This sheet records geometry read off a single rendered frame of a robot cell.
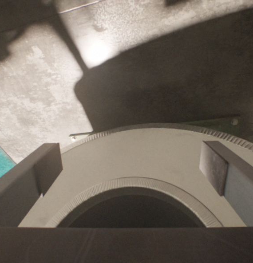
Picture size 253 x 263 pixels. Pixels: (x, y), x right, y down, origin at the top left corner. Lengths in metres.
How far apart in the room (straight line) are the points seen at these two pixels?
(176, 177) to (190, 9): 0.64
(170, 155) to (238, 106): 0.54
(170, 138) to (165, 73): 0.34
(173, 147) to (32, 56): 0.81
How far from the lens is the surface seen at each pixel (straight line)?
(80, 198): 0.69
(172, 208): 0.67
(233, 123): 1.13
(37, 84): 1.16
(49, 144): 0.16
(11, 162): 1.84
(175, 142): 0.76
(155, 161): 0.70
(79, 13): 0.93
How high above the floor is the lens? 0.87
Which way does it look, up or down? 49 degrees down
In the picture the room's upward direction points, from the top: 169 degrees counter-clockwise
